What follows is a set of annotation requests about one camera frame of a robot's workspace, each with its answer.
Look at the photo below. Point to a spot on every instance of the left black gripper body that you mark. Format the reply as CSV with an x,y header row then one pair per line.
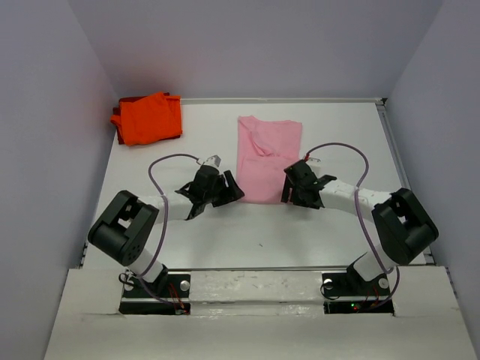
x,y
208,197

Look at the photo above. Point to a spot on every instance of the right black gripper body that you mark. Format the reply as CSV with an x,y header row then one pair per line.
x,y
312,205

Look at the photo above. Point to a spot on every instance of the pink t shirt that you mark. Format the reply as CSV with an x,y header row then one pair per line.
x,y
265,149

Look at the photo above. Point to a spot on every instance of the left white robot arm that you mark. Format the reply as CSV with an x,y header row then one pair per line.
x,y
123,228

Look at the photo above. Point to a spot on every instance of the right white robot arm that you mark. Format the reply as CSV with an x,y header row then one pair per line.
x,y
403,226

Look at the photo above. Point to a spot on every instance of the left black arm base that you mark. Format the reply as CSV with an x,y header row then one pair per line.
x,y
172,300

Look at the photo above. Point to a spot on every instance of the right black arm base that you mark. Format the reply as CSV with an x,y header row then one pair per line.
x,y
340,297

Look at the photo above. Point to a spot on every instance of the orange folded t shirt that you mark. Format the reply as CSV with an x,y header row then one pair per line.
x,y
154,118

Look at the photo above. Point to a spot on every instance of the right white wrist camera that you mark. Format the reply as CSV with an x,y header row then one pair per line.
x,y
312,161

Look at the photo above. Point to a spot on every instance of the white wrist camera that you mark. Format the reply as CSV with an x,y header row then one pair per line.
x,y
312,161
212,161

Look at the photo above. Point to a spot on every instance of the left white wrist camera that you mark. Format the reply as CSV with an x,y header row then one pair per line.
x,y
212,161

